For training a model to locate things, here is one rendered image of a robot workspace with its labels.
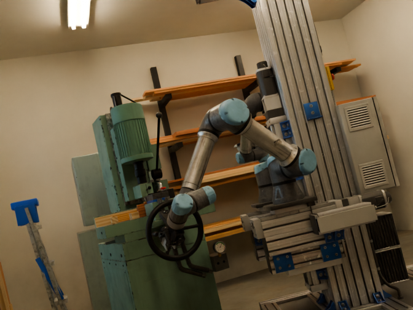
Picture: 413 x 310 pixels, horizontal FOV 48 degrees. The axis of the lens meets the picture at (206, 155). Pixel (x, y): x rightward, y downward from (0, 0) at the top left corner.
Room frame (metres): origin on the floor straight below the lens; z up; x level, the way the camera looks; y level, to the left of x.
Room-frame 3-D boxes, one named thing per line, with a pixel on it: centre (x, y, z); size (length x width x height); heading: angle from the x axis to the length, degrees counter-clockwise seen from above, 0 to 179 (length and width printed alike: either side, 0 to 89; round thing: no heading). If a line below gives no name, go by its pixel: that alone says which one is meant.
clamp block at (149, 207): (2.36, 0.28, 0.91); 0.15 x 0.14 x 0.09; 116
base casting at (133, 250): (2.64, 0.43, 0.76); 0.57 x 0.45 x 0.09; 26
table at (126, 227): (2.44, 0.31, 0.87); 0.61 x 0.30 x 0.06; 116
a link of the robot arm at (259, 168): (2.76, -0.32, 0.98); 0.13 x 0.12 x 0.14; 107
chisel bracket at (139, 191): (2.55, 0.38, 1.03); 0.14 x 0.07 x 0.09; 26
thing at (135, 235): (2.48, 0.35, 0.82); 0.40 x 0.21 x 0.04; 116
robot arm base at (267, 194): (2.76, -0.31, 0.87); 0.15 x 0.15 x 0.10
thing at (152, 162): (2.79, 0.33, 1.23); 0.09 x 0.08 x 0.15; 26
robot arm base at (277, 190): (2.27, -0.33, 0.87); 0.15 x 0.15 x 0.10
